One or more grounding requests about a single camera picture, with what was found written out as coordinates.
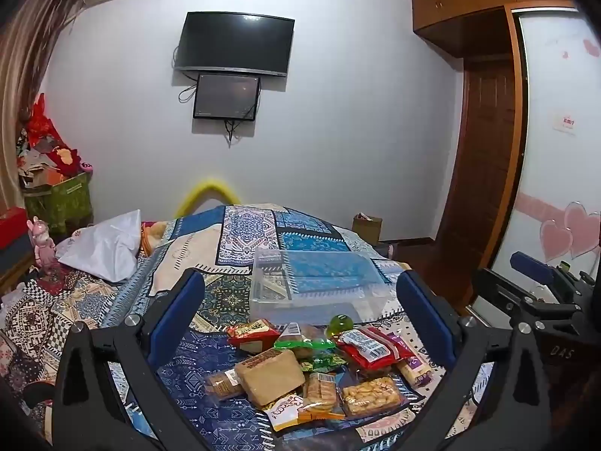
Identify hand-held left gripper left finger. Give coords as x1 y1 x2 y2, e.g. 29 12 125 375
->
54 268 206 451

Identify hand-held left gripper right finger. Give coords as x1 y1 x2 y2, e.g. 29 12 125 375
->
397 270 560 451

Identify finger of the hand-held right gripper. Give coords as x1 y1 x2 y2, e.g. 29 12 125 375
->
510 251 570 288
471 268 583 332

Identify purple and white packet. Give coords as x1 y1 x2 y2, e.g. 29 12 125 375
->
396 356 433 390

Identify red packet with white label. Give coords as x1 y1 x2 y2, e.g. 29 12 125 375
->
337 328 415 371

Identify red and orange packet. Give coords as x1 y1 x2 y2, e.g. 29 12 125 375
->
228 318 282 354

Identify green jelly cup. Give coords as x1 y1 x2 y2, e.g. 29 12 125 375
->
328 315 356 340

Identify round cookie packet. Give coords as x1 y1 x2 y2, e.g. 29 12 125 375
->
204 370 246 403

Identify peanut brittle packet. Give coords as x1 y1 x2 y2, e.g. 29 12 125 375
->
340 375 408 420

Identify clear plastic container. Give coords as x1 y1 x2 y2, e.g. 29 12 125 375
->
249 247 400 326

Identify green snack packet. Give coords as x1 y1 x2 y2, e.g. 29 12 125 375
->
273 337 349 373

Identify brown cake packet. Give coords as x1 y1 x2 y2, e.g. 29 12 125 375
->
234 350 307 409

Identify clear biscuit packet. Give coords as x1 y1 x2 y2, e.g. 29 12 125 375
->
302 372 340 415

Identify white and orange packet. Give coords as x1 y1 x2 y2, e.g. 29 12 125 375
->
263 395 302 434

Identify orange plush toy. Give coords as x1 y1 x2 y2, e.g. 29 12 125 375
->
140 222 167 255

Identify white wardrobe door with hearts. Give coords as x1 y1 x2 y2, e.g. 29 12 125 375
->
488 6 601 294

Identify patterned patchwork blanket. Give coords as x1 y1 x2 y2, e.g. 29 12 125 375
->
0 203 517 451

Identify white pillow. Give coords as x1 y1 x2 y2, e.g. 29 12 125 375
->
55 209 142 283

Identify cardboard box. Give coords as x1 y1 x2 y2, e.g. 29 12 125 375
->
352 212 384 247

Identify brown wooden door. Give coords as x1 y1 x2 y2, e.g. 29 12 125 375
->
436 58 518 271

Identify yellow foam tube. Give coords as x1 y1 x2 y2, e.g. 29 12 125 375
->
174 177 241 219

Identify pink doll figurine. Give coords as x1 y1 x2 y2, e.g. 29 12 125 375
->
27 216 60 277

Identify green patterned box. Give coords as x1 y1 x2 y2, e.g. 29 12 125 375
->
23 171 93 236

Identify red box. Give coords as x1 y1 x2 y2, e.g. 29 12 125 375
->
0 207 28 251

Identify red plush toys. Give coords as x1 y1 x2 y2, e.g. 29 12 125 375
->
18 93 82 185

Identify wooden overhead cabinet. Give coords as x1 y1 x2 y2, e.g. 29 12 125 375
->
411 0 585 58

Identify brown curtain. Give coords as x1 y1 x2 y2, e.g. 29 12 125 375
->
0 0 89 210

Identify small black wall monitor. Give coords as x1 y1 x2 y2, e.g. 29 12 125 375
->
193 73 262 122

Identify wall television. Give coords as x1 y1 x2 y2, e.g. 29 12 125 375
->
172 11 296 79

